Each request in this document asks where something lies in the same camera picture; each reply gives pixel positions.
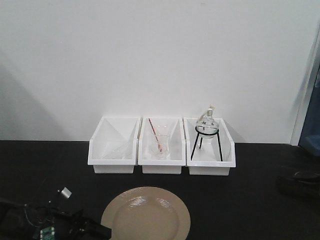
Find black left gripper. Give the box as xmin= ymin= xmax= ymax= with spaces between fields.
xmin=23 ymin=204 xmax=112 ymax=240

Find glass alcohol lamp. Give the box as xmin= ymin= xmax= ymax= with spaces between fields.
xmin=195 ymin=107 xmax=219 ymax=139

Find glass beaker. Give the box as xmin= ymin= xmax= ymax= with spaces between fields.
xmin=149 ymin=135 xmax=170 ymax=160

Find red stirring rod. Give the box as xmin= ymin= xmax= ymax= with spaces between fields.
xmin=148 ymin=118 xmax=163 ymax=153

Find white bin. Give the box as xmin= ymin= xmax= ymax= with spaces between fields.
xmin=183 ymin=117 xmax=236 ymax=176
xmin=137 ymin=117 xmax=186 ymax=175
xmin=87 ymin=116 xmax=141 ymax=174

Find beige plate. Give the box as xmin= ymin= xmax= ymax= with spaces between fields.
xmin=100 ymin=186 xmax=191 ymax=240

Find blue pegboard drying rack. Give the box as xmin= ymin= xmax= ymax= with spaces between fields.
xmin=298 ymin=52 xmax=320 ymax=157

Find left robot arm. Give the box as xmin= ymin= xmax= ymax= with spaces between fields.
xmin=0 ymin=200 xmax=112 ymax=240

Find white bin left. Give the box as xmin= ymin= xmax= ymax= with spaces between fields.
xmin=87 ymin=116 xmax=141 ymax=174

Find black wire tripod stand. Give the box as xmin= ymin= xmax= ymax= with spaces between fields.
xmin=190 ymin=126 xmax=224 ymax=162

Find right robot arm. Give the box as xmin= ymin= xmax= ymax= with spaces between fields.
xmin=275 ymin=171 xmax=320 ymax=202

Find white bin right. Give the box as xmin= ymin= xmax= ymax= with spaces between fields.
xmin=183 ymin=117 xmax=236 ymax=176

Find white bin middle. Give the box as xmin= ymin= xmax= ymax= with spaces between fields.
xmin=137 ymin=117 xmax=186 ymax=175

